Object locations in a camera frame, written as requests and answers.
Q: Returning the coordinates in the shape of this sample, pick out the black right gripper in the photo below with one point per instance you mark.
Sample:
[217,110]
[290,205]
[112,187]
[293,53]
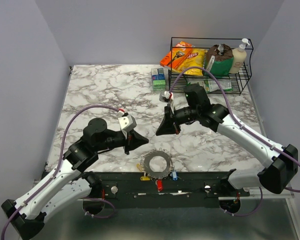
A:
[170,124]

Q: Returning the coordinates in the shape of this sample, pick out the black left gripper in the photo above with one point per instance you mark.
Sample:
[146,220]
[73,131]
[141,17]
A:
[133,139]

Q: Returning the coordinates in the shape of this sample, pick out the blue key tag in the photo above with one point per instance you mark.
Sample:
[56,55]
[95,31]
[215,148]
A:
[174,175]

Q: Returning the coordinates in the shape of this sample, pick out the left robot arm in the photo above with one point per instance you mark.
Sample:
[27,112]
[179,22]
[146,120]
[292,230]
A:
[69,180]

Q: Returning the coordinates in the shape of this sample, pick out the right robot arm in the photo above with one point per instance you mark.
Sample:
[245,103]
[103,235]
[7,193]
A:
[277,168]

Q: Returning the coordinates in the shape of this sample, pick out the yellow key tag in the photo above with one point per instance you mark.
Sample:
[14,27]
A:
[145,178]
[139,167]

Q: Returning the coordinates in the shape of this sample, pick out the green sponge pack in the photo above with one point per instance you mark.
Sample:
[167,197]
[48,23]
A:
[158,79]

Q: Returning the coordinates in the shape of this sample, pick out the red key tag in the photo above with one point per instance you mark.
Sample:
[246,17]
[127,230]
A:
[159,185]

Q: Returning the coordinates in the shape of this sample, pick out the orange razor package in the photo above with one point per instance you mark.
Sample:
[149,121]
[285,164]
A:
[176,56]

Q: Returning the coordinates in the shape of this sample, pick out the yellow chips bag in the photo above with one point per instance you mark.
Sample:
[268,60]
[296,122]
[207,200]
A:
[195,58]

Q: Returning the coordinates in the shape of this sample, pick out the brown green coffee bag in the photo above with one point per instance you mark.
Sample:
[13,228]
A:
[218,60]

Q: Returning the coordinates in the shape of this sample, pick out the cream lotion pump bottle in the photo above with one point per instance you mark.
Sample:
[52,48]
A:
[239,56]

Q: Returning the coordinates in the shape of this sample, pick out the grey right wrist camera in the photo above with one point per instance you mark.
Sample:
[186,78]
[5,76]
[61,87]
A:
[166,97]

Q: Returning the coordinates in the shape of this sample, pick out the black mounting base rail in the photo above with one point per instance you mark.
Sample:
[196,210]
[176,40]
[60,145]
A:
[127,190]

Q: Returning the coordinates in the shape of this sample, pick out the black wire rack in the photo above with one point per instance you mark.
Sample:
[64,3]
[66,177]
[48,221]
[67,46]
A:
[231,83]

